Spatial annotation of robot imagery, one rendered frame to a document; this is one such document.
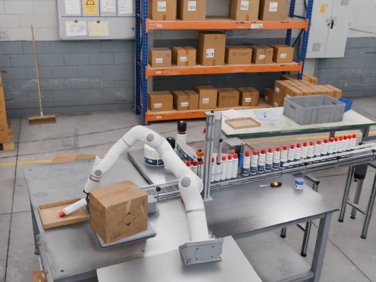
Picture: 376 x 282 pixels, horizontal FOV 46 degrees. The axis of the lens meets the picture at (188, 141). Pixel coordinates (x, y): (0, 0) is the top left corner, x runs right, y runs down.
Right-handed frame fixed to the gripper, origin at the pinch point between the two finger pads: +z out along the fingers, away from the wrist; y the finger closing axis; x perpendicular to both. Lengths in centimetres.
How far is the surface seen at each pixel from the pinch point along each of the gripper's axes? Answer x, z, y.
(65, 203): 12.7, 13.1, -10.3
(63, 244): -34.2, 17.7, -19.6
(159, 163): 40, -22, 66
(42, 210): 11.2, 19.2, -25.0
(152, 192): -0.1, -11.8, 47.1
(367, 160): -5, -79, 252
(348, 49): 374, -209, 564
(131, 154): 69, -14, 54
